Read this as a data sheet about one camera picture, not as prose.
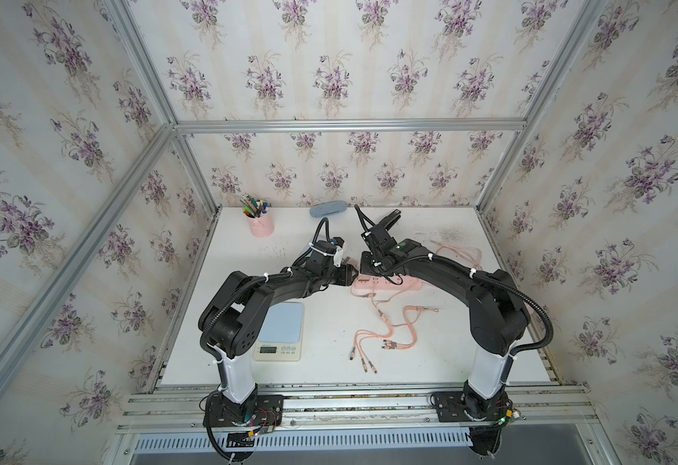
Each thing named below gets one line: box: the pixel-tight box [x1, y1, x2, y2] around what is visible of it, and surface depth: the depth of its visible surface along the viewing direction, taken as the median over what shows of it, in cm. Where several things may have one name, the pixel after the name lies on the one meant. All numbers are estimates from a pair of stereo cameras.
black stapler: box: [382, 209, 402, 232], surface depth 116 cm
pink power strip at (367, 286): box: [351, 275, 423, 297], surface depth 97 cm
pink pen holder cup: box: [244, 207, 275, 239], surface depth 107 cm
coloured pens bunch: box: [239, 192, 272, 219], surface depth 107 cm
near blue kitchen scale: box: [252, 302, 306, 362], surface depth 84 cm
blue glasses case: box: [308, 200, 348, 218], surface depth 120 cm
